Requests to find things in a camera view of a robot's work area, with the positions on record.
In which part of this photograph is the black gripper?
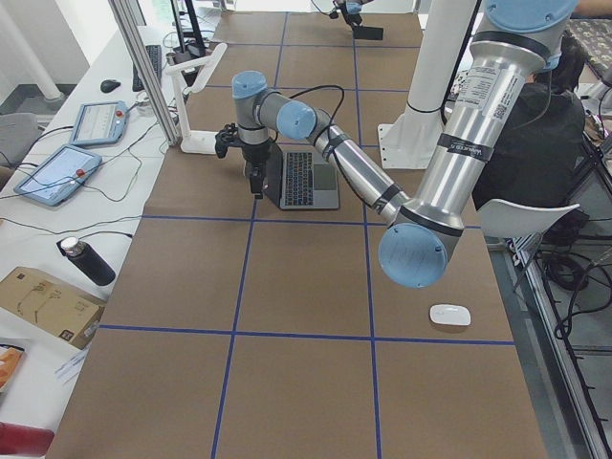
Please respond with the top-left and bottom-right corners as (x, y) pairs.
(241, 141), (272, 200)

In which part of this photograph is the grey laptop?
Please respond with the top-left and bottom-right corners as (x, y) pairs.
(263, 143), (339, 210)

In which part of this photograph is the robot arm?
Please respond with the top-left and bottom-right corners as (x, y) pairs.
(326, 0), (383, 41)
(232, 1), (576, 288)

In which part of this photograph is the white desk lamp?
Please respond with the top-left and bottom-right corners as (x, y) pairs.
(164, 42), (229, 156)

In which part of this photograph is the black computer mouse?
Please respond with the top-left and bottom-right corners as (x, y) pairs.
(99, 79), (121, 94)

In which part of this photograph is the white computer mouse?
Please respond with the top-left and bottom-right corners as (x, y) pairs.
(428, 303), (472, 330)

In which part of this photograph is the blue teach pendant far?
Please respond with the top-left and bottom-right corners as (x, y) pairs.
(69, 100), (129, 147)

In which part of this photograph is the blue teach pendant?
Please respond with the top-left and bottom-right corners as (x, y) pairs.
(69, 100), (129, 147)
(13, 144), (102, 207)

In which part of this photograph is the black keyboard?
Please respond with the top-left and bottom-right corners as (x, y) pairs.
(131, 44), (164, 93)

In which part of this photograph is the black water bottle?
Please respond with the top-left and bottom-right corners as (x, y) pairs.
(58, 236), (116, 286)

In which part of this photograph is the blue teach pendant near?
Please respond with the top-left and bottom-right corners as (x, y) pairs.
(13, 144), (102, 207)

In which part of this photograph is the white chair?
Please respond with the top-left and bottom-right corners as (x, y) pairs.
(477, 199), (579, 238)

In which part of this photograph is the brown cardboard box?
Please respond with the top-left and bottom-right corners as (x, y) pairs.
(1, 267), (105, 349)

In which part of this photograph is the seated person in black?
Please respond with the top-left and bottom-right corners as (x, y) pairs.
(472, 33), (585, 208)

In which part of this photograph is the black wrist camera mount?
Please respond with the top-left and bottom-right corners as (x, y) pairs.
(214, 123), (242, 159)

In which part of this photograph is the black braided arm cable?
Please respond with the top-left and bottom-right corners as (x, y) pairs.
(267, 84), (346, 144)

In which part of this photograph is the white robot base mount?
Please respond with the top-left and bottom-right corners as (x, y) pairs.
(379, 0), (481, 169)

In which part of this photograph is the aluminium frame post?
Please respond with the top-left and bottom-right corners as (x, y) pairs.
(108, 0), (180, 146)

